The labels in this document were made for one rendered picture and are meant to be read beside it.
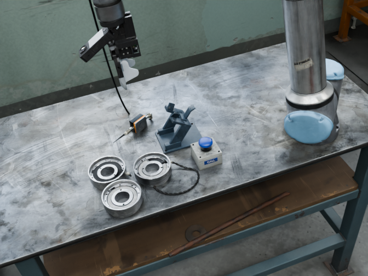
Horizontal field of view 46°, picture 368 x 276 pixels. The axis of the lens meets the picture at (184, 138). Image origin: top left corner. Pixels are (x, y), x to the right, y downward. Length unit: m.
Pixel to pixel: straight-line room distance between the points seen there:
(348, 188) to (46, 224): 0.97
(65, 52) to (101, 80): 0.31
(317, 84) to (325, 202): 0.57
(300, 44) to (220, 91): 0.56
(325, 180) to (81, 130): 0.84
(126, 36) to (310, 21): 0.50
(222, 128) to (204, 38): 1.70
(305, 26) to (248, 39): 2.18
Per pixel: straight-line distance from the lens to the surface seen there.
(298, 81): 1.07
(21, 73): 2.85
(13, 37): 2.74
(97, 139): 1.40
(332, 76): 1.21
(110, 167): 1.26
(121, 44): 1.22
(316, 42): 1.02
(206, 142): 1.21
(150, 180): 1.19
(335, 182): 1.58
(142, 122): 1.38
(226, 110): 1.44
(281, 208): 1.48
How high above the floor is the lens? 1.70
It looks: 42 degrees down
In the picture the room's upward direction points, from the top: 6 degrees counter-clockwise
